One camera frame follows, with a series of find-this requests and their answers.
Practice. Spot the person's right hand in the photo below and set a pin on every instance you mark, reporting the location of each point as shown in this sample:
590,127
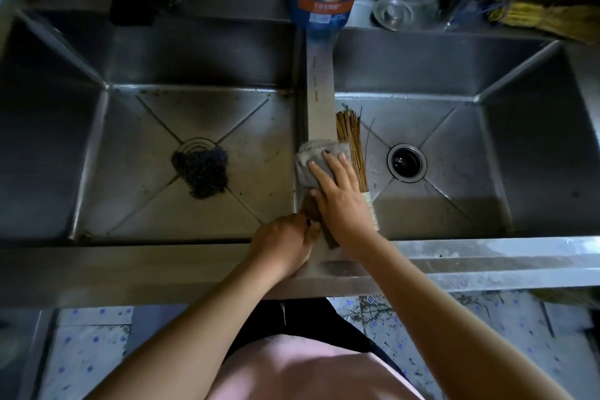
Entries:
341,205

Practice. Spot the person's left hand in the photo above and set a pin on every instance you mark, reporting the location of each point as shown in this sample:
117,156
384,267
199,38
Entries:
277,246

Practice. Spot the person's right middle finger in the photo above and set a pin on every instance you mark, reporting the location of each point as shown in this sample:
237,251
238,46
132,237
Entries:
333,167

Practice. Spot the person's left fingers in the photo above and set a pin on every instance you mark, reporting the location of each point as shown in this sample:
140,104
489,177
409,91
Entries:
309,227

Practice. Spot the person's right thumb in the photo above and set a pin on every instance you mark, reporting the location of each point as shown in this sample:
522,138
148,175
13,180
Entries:
317,200

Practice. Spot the grey cleaning cloth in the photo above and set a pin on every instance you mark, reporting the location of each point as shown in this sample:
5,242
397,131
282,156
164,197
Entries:
311,153

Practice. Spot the person's right forearm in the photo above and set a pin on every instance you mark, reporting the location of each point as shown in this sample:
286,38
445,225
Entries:
450,320

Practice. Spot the person's left forearm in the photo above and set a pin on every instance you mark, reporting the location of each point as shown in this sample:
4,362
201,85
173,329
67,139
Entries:
197,334

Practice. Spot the bamboo pot brush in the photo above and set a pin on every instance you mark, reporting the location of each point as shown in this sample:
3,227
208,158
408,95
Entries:
349,132

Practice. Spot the round black sink drain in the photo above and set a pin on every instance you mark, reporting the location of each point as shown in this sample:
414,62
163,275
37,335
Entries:
407,162

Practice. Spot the black trousers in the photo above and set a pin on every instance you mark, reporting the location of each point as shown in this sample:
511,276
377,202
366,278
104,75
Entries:
309,320

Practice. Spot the dark steel wool scrubber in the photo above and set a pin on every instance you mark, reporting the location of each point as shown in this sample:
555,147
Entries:
201,170

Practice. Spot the round metal drain strainer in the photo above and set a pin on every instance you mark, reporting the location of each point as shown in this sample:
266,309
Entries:
194,144

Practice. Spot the pink shirt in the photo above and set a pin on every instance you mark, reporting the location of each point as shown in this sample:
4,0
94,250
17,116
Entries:
318,367

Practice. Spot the round metal sink plug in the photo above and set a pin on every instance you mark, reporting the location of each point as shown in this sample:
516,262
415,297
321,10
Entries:
393,13

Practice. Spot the stainless steel double sink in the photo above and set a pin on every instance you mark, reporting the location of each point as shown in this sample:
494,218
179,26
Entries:
140,99

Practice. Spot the yellow bamboo whisk brush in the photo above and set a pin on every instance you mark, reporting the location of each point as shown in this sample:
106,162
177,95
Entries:
548,19

